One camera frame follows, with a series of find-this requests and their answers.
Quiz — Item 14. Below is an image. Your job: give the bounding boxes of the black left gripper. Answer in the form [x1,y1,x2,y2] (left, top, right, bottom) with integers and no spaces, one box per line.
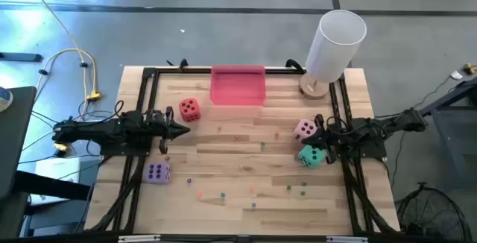
[143,105,192,155]

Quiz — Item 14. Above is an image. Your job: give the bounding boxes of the black desk crossbar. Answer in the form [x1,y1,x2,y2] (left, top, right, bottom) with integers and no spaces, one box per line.
[14,170,92,201]

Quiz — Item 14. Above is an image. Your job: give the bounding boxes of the large purple plush die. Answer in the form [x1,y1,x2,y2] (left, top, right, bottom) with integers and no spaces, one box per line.
[144,161,172,185]

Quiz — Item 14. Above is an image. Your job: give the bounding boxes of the pale yellow cable loop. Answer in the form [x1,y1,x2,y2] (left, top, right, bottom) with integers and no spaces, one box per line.
[35,47,98,98]

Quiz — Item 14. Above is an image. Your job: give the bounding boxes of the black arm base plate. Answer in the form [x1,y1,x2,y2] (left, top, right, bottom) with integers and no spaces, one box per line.
[333,129,388,159]
[99,138,152,157]

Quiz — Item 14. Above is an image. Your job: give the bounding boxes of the white box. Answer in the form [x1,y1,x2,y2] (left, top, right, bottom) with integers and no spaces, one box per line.
[35,157,81,203]

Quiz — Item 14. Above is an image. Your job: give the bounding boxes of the black floor bar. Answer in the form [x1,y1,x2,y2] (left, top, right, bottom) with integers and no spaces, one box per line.
[0,51,44,63]

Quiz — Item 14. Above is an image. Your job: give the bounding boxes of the large teal plush die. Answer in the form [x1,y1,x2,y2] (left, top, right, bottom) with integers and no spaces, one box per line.
[297,145,327,169]

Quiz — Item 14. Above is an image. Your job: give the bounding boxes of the black desk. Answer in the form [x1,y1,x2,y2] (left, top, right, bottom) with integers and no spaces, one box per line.
[0,85,37,199]

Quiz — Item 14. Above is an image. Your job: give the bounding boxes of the white table bracket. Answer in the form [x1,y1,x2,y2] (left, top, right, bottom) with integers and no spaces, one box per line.
[326,236,369,243]
[118,234,161,243]

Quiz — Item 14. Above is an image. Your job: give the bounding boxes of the large red plush die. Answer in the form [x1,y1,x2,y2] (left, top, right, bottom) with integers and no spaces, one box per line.
[178,98,202,122]

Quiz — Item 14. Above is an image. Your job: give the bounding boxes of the dark metal side table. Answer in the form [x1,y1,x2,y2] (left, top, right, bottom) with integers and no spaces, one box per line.
[411,77,477,192]

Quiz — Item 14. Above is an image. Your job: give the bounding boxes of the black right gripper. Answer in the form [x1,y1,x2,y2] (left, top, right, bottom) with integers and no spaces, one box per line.
[306,114,338,164]

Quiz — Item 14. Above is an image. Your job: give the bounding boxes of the black floor fan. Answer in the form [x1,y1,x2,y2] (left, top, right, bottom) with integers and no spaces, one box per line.
[395,182,473,243]

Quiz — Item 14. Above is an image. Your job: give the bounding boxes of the white shade wooden lamp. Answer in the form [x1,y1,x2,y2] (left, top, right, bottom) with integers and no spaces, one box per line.
[298,9,368,101]

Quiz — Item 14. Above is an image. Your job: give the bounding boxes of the yellow hanging cable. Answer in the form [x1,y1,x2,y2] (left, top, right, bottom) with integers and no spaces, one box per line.
[19,0,102,101]

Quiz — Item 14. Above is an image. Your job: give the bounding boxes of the large pink plush die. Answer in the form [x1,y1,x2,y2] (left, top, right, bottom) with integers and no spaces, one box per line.
[293,119,318,142]

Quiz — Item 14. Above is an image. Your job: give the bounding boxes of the pink translucent plastic bin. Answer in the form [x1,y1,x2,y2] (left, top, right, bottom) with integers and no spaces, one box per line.
[209,65,267,107]

